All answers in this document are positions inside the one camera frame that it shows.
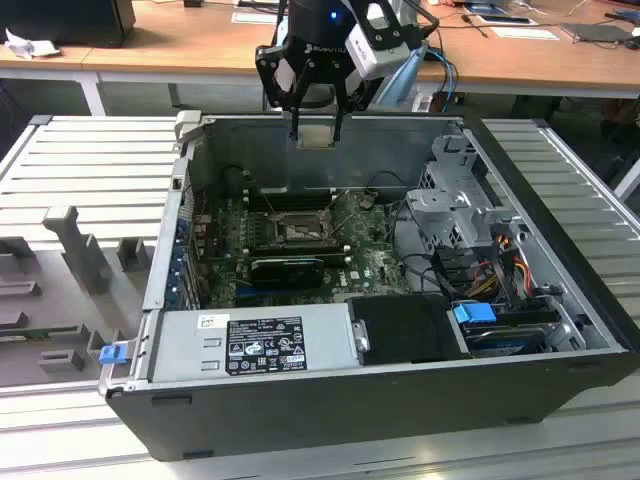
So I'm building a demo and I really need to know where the crumpled white paper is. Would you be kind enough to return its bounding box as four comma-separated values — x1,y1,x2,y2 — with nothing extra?
4,27,62,60

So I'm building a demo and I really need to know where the black cylindrical board component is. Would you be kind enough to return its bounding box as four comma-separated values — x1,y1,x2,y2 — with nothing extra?
222,167,247,194

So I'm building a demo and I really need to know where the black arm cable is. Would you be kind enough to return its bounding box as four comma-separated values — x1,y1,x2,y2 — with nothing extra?
399,0,442,51

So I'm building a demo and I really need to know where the grey case release handle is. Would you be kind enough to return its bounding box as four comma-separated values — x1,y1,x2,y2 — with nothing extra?
174,110,204,139

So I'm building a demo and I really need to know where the silver square CPU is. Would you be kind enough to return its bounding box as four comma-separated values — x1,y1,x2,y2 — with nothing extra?
294,124,336,150

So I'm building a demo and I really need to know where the black computer tower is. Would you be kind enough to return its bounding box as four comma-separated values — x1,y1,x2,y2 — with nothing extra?
0,0,137,49

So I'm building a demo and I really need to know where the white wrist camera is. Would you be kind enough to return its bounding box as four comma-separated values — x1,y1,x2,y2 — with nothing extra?
347,22,412,80

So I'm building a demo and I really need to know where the green RAM stick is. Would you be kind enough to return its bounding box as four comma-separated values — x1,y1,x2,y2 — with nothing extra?
0,326,82,344

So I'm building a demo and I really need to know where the white paper sheet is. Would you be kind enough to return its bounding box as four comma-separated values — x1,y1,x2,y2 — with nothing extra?
489,24,559,41
232,10,281,25

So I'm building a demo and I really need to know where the grey power supply unit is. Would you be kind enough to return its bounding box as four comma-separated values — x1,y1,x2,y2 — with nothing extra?
149,304,361,384

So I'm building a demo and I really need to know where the CPU socket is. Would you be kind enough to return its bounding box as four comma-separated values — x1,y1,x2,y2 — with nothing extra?
267,209,332,246

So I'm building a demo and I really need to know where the orange yellow wire bundle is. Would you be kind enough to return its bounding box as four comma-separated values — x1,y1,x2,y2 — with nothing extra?
467,248,534,297

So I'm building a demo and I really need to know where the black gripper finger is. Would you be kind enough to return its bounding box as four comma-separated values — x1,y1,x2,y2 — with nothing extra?
329,60,377,144
254,43,315,142

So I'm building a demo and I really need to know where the dark flat tablet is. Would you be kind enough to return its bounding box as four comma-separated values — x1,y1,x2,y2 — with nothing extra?
474,13,532,26

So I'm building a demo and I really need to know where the black internal cable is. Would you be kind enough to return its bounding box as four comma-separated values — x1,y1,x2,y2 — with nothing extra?
388,198,454,294

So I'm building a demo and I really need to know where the blue expansion slot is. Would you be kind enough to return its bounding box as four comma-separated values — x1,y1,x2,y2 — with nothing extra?
234,285,266,307

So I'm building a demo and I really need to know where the wooden desk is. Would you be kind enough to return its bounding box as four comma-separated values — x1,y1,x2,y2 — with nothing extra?
0,0,640,100

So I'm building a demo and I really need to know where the metal drive cage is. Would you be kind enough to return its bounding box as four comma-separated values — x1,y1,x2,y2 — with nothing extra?
404,132,531,251

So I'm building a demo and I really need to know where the hard disk drive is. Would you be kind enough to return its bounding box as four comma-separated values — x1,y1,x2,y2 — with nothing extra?
459,319,547,357

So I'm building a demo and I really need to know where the grey closed notebook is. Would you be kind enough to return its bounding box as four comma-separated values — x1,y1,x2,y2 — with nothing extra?
559,22,632,45

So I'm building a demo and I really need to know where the grey parts rack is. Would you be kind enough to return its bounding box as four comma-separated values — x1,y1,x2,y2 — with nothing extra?
0,204,157,387

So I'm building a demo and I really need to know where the metal socket cover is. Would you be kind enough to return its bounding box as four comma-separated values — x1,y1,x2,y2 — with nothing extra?
317,207,335,242

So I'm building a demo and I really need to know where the black open PC case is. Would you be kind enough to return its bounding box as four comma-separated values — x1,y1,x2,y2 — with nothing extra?
102,110,640,464

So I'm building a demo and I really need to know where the blue disk carrier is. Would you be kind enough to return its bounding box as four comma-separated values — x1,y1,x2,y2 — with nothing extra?
452,303,496,329

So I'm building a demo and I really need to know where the pale blue teach pendant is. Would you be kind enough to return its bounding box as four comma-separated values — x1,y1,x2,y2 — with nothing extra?
374,45,429,109

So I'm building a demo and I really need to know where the blue case latch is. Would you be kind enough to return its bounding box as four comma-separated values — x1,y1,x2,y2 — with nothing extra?
99,344,127,366

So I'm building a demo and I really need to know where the black graphics card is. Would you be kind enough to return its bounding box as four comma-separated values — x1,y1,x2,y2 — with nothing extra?
249,257,325,289

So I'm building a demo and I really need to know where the green motherboard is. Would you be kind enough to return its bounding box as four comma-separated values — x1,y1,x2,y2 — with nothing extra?
197,189,416,309

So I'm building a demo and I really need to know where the blue cable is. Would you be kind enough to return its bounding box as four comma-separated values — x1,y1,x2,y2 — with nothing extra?
424,47,460,114

